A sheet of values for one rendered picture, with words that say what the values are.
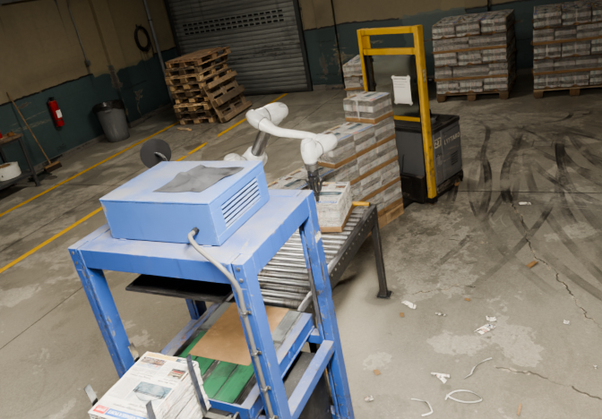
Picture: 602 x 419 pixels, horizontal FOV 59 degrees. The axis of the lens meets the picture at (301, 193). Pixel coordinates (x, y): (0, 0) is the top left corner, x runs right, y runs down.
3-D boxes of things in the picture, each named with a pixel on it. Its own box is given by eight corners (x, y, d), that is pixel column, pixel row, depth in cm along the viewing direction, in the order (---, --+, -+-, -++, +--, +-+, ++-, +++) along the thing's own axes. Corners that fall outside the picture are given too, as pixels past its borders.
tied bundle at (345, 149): (306, 163, 502) (303, 141, 493) (329, 153, 518) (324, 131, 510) (335, 169, 474) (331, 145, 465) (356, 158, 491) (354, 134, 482)
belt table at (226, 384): (219, 312, 323) (214, 299, 319) (314, 327, 294) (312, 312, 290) (143, 397, 267) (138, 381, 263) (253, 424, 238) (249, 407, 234)
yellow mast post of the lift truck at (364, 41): (376, 186, 608) (356, 29, 540) (382, 183, 613) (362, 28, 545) (382, 187, 601) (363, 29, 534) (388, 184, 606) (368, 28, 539)
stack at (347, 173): (278, 266, 500) (260, 186, 468) (359, 216, 568) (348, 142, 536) (305, 278, 472) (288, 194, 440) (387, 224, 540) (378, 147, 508)
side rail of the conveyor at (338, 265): (372, 218, 407) (370, 204, 403) (378, 218, 405) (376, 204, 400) (299, 328, 299) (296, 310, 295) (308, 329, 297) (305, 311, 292)
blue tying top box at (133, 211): (172, 195, 279) (161, 160, 272) (270, 198, 252) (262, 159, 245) (112, 237, 243) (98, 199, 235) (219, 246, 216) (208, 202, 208)
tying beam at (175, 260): (165, 202, 300) (160, 186, 296) (316, 208, 258) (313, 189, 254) (74, 266, 245) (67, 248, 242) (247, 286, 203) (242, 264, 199)
